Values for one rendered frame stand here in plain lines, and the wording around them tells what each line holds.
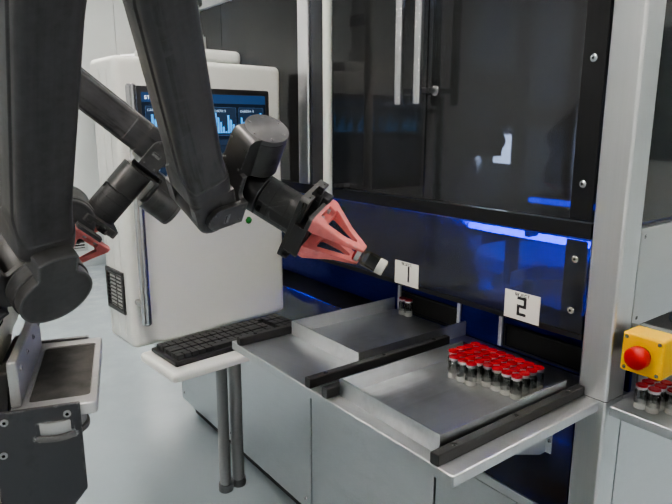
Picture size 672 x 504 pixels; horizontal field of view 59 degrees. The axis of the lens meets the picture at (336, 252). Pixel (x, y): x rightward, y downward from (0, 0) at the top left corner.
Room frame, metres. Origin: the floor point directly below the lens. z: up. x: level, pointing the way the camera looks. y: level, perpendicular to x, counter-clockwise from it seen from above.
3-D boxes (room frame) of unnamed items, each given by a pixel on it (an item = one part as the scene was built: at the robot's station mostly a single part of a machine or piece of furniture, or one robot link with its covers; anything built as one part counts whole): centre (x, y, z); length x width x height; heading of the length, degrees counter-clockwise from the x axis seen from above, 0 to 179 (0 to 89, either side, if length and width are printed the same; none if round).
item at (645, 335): (0.98, -0.56, 1.00); 0.08 x 0.07 x 0.07; 127
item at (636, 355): (0.96, -0.52, 0.99); 0.04 x 0.04 x 0.04; 37
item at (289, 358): (1.20, -0.15, 0.87); 0.70 x 0.48 x 0.02; 37
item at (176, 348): (1.54, 0.29, 0.82); 0.40 x 0.14 x 0.02; 131
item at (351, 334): (1.38, -0.10, 0.90); 0.34 x 0.26 x 0.04; 127
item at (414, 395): (1.04, -0.22, 0.90); 0.34 x 0.26 x 0.04; 126
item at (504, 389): (1.10, -0.29, 0.90); 0.18 x 0.02 x 0.05; 36
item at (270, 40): (2.03, 0.26, 1.51); 0.49 x 0.01 x 0.59; 37
